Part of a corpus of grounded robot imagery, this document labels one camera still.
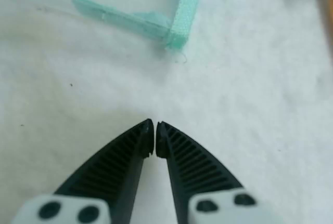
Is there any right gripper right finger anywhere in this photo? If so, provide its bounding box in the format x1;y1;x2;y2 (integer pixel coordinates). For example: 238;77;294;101
155;121;284;224

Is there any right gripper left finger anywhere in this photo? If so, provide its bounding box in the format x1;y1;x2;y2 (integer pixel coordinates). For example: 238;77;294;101
12;118;153;224

